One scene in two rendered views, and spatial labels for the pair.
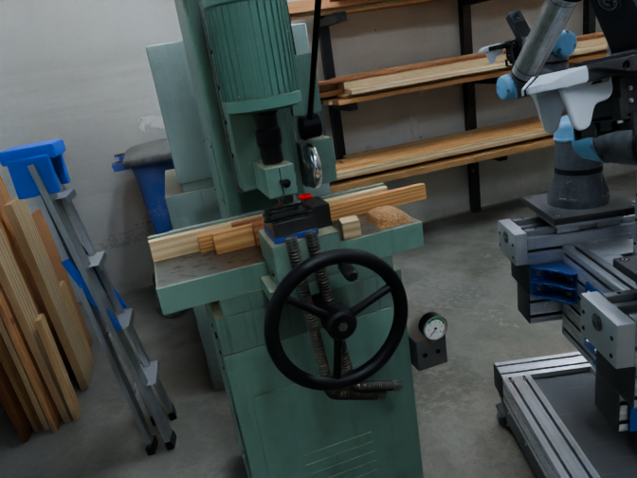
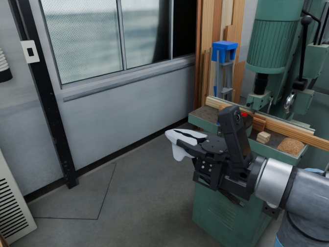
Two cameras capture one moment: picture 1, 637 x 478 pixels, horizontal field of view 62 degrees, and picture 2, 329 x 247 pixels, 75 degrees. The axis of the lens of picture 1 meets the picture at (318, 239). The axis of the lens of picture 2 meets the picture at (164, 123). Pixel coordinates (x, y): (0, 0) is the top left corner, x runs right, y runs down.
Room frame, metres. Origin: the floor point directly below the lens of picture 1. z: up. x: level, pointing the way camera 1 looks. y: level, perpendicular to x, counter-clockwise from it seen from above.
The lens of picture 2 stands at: (0.29, -0.58, 1.50)
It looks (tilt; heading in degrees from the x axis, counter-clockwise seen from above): 30 degrees down; 60
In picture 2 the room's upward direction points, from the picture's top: straight up
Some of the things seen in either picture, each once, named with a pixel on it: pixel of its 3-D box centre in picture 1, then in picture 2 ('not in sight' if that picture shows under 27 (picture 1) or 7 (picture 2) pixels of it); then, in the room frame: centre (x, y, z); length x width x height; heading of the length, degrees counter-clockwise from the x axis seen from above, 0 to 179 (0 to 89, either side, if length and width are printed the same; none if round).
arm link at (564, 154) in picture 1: (580, 138); not in sight; (1.36, -0.72, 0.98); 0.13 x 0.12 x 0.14; 102
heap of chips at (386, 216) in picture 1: (386, 212); (291, 143); (1.21, -0.17, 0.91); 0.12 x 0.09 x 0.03; 15
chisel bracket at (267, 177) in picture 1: (275, 179); (258, 100); (1.25, 0.08, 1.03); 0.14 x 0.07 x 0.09; 15
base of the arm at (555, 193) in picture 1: (577, 183); not in sight; (1.35, -0.71, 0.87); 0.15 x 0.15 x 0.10
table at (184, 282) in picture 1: (293, 258); (238, 133); (1.13, 0.06, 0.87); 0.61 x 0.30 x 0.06; 105
